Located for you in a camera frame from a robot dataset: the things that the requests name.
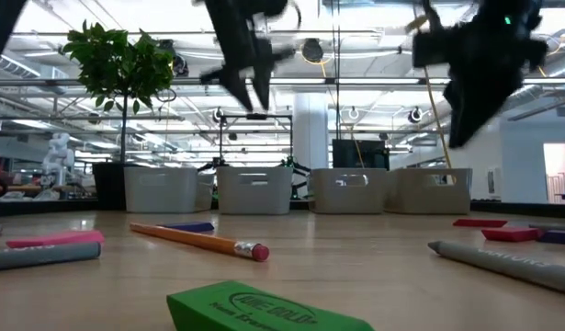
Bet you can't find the white humanoid robot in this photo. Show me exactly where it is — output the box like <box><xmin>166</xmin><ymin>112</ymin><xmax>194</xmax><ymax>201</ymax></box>
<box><xmin>40</xmin><ymin>131</ymin><xmax>77</xmax><ymax>188</ymax></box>

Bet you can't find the light grey plastic bin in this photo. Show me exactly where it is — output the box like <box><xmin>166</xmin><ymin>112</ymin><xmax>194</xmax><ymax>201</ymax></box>
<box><xmin>311</xmin><ymin>167</ymin><xmax>388</xmax><ymax>215</ymax></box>
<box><xmin>216</xmin><ymin>165</ymin><xmax>294</xmax><ymax>216</ymax></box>
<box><xmin>385</xmin><ymin>167</ymin><xmax>473</xmax><ymax>216</ymax></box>
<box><xmin>123</xmin><ymin>165</ymin><xmax>214</xmax><ymax>214</ymax></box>

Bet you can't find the red eraser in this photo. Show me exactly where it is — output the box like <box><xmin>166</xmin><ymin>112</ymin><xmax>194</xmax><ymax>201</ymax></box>
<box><xmin>452</xmin><ymin>218</ymin><xmax>509</xmax><ymax>229</ymax></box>
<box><xmin>480</xmin><ymin>226</ymin><xmax>544</xmax><ymax>244</ymax></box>

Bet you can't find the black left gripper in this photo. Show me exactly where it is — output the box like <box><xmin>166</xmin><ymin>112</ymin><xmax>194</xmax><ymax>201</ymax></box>
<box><xmin>201</xmin><ymin>0</ymin><xmax>296</xmax><ymax>113</ymax></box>

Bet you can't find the white wall dispenser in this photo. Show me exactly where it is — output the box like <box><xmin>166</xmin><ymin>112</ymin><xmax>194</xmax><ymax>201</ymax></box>
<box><xmin>485</xmin><ymin>166</ymin><xmax>503</xmax><ymax>200</ymax></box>

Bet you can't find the green eraser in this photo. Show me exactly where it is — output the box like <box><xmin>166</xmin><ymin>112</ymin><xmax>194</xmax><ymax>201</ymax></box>
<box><xmin>165</xmin><ymin>280</ymin><xmax>375</xmax><ymax>331</ymax></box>

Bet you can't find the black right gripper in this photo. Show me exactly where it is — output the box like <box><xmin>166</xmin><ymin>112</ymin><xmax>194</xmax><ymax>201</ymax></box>
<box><xmin>412</xmin><ymin>0</ymin><xmax>548</xmax><ymax>149</ymax></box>

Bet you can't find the black aluminium rig frame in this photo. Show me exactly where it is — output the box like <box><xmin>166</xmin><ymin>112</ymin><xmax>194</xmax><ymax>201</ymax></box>
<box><xmin>0</xmin><ymin>198</ymin><xmax>565</xmax><ymax>218</ymax></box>

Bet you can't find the grey marker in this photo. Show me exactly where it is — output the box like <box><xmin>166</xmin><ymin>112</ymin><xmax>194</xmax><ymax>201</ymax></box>
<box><xmin>0</xmin><ymin>241</ymin><xmax>102</xmax><ymax>273</ymax></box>

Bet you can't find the blue eraser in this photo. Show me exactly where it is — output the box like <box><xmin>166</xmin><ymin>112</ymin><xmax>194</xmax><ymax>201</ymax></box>
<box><xmin>158</xmin><ymin>221</ymin><xmax>216</xmax><ymax>234</ymax></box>
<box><xmin>537</xmin><ymin>229</ymin><xmax>565</xmax><ymax>246</ymax></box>

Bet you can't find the pink eraser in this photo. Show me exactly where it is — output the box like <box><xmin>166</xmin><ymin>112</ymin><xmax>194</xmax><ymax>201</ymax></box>
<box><xmin>5</xmin><ymin>230</ymin><xmax>107</xmax><ymax>250</ymax></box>

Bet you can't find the orange pencil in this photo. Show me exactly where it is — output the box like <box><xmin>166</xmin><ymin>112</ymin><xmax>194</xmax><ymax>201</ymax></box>
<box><xmin>129</xmin><ymin>222</ymin><xmax>271</xmax><ymax>264</ymax></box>

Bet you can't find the black metal stand frame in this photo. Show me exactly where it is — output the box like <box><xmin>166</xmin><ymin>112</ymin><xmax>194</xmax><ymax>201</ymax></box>
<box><xmin>197</xmin><ymin>112</ymin><xmax>313</xmax><ymax>201</ymax></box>

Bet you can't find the potted green plant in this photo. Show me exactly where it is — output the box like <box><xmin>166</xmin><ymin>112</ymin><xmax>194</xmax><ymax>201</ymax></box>
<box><xmin>62</xmin><ymin>19</ymin><xmax>176</xmax><ymax>212</ymax></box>

